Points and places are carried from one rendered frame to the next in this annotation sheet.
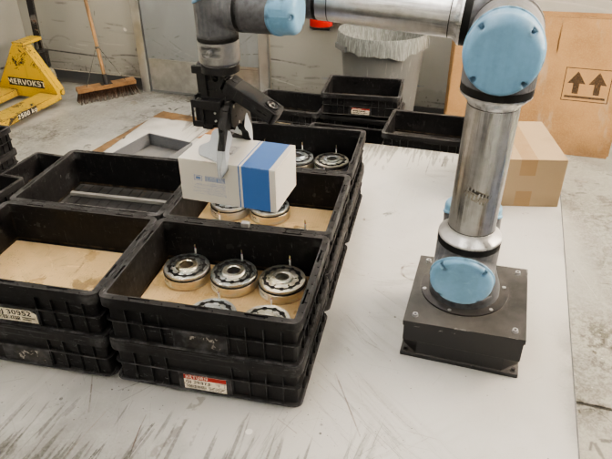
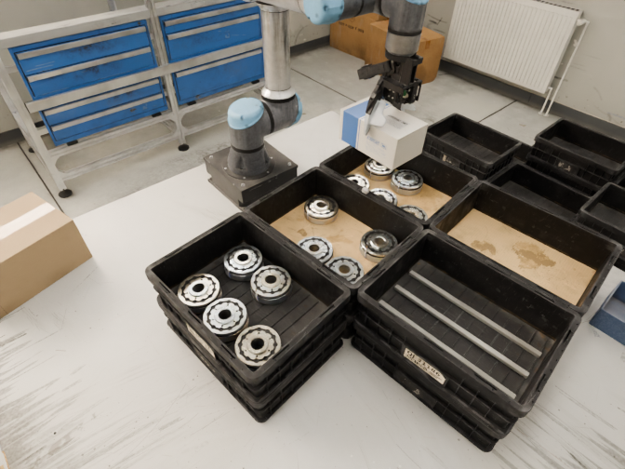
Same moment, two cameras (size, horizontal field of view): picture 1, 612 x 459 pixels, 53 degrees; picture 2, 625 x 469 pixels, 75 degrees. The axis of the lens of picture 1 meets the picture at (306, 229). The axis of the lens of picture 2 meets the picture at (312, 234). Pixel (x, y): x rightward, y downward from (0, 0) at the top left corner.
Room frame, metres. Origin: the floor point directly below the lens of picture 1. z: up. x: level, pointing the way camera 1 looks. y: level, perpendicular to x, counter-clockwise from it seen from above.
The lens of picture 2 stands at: (2.04, 0.47, 1.67)
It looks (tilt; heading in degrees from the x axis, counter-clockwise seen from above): 45 degrees down; 210
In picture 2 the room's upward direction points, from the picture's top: 1 degrees clockwise
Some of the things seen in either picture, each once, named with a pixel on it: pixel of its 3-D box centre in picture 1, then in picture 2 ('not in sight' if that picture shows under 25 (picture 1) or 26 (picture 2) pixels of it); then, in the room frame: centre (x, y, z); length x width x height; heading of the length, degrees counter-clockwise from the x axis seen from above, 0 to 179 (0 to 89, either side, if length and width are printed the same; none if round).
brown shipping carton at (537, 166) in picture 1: (515, 161); (14, 252); (1.79, -0.68, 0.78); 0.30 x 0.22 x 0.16; 176
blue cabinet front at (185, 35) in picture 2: not in sight; (219, 50); (-0.08, -1.52, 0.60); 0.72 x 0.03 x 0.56; 162
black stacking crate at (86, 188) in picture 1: (115, 200); (459, 319); (1.40, 0.50, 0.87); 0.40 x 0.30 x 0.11; 77
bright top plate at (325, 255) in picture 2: (270, 205); (313, 249); (1.38, 0.09, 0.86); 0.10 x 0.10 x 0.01
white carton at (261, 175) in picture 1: (239, 171); (380, 131); (1.10, 0.13, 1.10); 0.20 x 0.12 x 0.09; 72
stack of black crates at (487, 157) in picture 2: not in sight; (458, 173); (0.07, 0.24, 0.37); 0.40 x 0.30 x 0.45; 72
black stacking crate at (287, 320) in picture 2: (290, 164); (247, 297); (1.60, 0.04, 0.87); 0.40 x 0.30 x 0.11; 77
